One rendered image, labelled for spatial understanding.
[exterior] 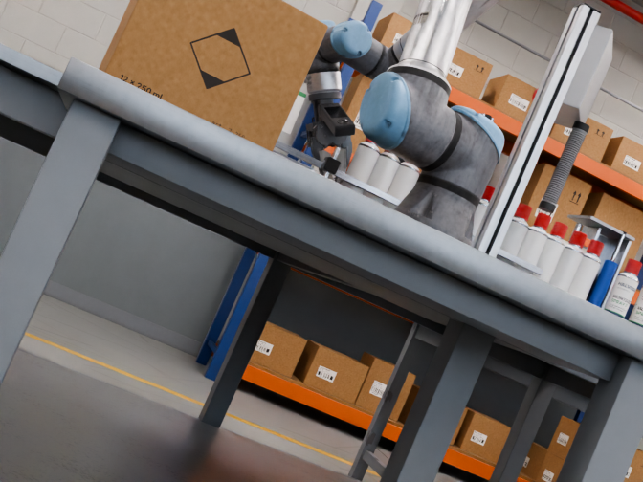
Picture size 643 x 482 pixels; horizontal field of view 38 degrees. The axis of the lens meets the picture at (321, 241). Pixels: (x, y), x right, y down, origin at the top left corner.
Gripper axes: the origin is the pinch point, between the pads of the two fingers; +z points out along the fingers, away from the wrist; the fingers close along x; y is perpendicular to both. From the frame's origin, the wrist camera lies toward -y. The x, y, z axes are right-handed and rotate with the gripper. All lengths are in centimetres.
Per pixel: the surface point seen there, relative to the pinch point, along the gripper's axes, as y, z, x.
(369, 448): 168, 115, -54
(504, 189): -16.3, 4.0, -32.3
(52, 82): -65, -19, 57
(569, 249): -1, 20, -55
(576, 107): -17, -12, -50
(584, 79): -17, -18, -52
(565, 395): 105, 87, -111
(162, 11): -44, -31, 39
